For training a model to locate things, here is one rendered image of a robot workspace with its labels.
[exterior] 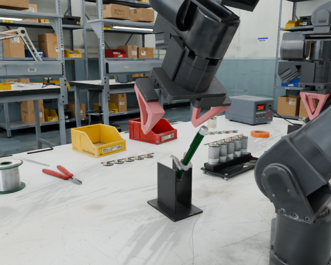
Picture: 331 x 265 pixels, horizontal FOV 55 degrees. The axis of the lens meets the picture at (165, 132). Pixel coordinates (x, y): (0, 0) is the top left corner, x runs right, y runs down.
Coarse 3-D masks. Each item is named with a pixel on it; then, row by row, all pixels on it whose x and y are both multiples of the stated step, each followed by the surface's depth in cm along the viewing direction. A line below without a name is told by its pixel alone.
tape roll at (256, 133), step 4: (252, 132) 104; (256, 132) 107; (260, 132) 107; (264, 132) 106; (268, 132) 104; (252, 136) 104; (256, 136) 103; (260, 136) 102; (264, 136) 102; (268, 136) 103
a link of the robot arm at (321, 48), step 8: (312, 40) 81; (320, 40) 79; (328, 40) 78; (304, 48) 82; (312, 48) 81; (320, 48) 79; (328, 48) 79; (304, 56) 84; (312, 56) 81; (320, 56) 80; (328, 56) 79; (320, 64) 81
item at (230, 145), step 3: (228, 144) 73; (231, 144) 73; (228, 147) 73; (231, 147) 73; (228, 150) 73; (231, 150) 73; (228, 153) 73; (231, 153) 73; (228, 156) 73; (231, 156) 73; (228, 159) 73
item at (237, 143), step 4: (236, 140) 74; (240, 140) 75; (236, 144) 75; (240, 144) 75; (236, 148) 75; (240, 148) 75; (236, 152) 75; (240, 152) 76; (236, 156) 75; (240, 156) 76
